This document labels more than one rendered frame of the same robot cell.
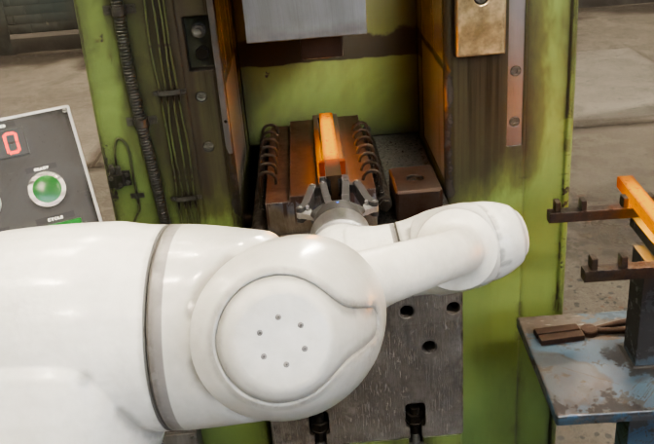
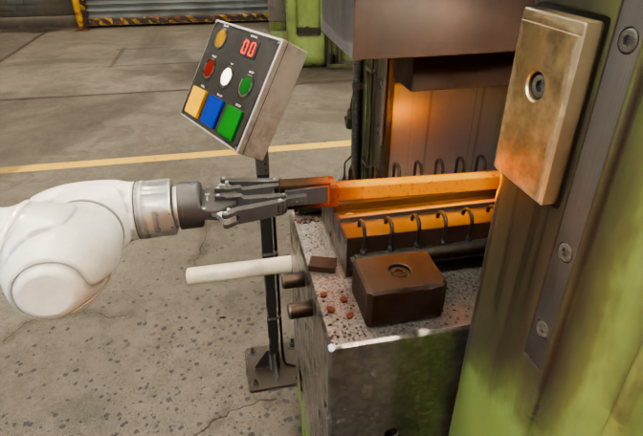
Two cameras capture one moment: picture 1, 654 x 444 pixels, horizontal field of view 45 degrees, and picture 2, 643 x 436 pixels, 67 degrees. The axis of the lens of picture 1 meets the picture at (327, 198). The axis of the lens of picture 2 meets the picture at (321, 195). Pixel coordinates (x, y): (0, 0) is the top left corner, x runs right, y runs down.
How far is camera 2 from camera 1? 135 cm
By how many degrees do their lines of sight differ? 69
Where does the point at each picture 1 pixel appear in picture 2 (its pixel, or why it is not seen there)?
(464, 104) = (500, 245)
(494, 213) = (23, 244)
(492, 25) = (536, 145)
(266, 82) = not seen: hidden behind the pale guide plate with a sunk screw
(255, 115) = not seen: hidden behind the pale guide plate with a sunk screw
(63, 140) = (267, 61)
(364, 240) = (72, 191)
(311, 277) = not seen: outside the picture
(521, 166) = (530, 400)
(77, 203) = (249, 103)
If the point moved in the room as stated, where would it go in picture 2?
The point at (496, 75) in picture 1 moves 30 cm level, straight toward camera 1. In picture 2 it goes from (540, 236) to (253, 231)
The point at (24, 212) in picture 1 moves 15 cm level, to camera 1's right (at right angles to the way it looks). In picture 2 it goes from (232, 93) to (235, 113)
